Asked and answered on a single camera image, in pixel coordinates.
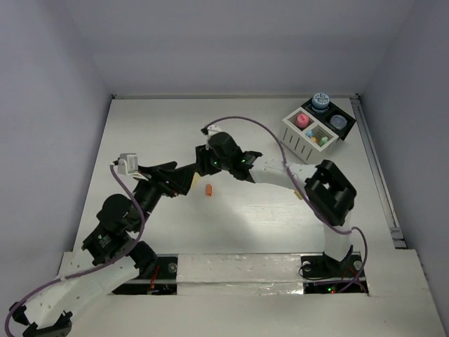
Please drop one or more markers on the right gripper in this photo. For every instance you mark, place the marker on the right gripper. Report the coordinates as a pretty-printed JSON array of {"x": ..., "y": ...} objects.
[{"x": 203, "y": 154}]

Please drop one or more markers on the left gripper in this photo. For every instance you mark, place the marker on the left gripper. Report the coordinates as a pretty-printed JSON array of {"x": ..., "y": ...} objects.
[{"x": 180, "y": 177}]

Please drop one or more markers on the yellow marker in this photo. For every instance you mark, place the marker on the yellow marker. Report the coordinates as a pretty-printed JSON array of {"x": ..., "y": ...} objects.
[{"x": 195, "y": 179}]

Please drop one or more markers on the orange cap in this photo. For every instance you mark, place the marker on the orange cap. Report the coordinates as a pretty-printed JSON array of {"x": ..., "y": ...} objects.
[{"x": 209, "y": 190}]

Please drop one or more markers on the yellow cap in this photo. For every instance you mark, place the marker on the yellow cap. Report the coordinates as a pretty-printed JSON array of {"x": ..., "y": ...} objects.
[{"x": 298, "y": 195}]

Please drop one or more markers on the pink cap bottle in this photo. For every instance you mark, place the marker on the pink cap bottle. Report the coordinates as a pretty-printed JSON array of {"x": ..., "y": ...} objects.
[{"x": 302, "y": 121}]

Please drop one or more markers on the green cap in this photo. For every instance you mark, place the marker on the green cap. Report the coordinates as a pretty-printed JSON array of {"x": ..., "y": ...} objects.
[{"x": 323, "y": 141}]

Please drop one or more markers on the blue lid jar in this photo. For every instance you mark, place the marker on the blue lid jar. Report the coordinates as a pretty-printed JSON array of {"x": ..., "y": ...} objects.
[{"x": 320, "y": 102}]

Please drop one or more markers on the clear jar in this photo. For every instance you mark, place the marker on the clear jar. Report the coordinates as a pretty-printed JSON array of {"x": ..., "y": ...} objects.
[{"x": 338, "y": 121}]

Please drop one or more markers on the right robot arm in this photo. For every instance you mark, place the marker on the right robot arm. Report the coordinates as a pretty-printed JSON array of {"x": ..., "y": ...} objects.
[{"x": 323, "y": 187}]

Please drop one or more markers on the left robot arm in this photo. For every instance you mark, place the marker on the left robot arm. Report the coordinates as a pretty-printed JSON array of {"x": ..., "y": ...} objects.
[{"x": 112, "y": 254}]

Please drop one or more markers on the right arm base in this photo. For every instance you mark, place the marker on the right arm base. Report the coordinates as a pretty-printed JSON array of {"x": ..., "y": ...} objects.
[{"x": 323, "y": 275}]

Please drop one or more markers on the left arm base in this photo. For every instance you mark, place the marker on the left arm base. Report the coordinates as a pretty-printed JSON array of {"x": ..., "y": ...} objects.
[{"x": 162, "y": 282}]

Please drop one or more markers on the black and white organizer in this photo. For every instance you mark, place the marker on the black and white organizer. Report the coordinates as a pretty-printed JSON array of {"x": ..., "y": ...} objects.
[{"x": 295, "y": 139}]

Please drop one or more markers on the foil tape strip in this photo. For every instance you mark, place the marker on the foil tape strip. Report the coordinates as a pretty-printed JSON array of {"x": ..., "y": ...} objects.
[{"x": 253, "y": 274}]

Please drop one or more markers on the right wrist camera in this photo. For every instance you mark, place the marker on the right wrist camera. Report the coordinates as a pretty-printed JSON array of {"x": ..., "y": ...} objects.
[{"x": 212, "y": 129}]

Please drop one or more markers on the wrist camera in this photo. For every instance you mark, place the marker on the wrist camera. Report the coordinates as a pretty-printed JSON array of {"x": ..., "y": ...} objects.
[
  {"x": 212, "y": 129},
  {"x": 127, "y": 164}
]

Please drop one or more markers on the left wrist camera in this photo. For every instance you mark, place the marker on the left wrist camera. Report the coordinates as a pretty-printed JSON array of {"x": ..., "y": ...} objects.
[{"x": 127, "y": 164}]

